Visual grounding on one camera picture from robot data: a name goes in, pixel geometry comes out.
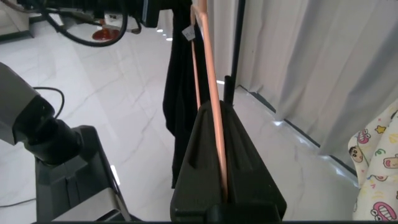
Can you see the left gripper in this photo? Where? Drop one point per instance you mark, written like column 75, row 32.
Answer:
column 168, row 6

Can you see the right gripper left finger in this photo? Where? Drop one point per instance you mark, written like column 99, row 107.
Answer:
column 196, row 174

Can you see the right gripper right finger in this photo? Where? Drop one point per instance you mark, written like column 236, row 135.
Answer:
column 252, row 180

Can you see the black garment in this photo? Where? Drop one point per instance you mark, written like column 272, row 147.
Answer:
column 180, row 93

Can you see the pink clothes hanger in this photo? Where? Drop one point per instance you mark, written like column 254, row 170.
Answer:
column 214, row 93

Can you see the cream printed garment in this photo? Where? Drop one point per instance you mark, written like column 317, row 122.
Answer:
column 379, row 174

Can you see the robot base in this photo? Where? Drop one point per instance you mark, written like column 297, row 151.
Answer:
column 77, row 193

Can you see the black clothes rack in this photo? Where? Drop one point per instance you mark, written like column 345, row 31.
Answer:
column 237, row 46

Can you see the white curtain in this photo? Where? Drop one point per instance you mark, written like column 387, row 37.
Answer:
column 311, row 62

